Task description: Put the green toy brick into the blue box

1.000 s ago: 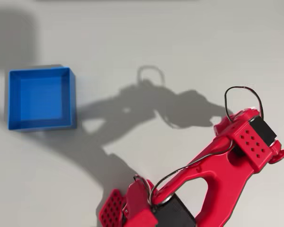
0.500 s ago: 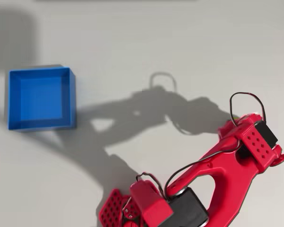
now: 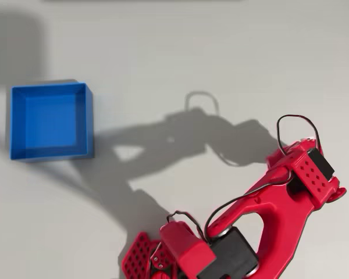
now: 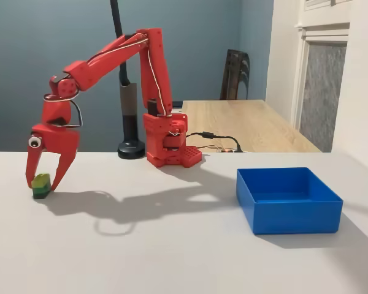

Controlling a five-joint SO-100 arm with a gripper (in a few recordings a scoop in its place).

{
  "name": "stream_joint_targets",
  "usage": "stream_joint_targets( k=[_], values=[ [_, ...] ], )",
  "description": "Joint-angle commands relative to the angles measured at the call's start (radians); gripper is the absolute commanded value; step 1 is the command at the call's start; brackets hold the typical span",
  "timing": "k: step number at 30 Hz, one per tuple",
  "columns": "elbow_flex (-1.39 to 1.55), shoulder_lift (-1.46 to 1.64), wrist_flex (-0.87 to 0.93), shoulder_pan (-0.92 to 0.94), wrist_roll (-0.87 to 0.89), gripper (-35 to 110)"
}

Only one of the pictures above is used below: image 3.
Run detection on red robot arm base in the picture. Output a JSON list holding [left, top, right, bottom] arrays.
[[120, 231, 181, 279]]

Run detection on blue box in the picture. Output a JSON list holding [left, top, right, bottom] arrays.
[[9, 82, 94, 162]]

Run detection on short shoulder servo cable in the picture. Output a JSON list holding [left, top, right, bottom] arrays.
[[166, 210, 206, 242]]

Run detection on long arm servo cable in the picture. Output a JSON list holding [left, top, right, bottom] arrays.
[[204, 171, 293, 242]]

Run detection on looped arm servo cable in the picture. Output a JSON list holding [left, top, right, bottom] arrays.
[[276, 114, 322, 153]]

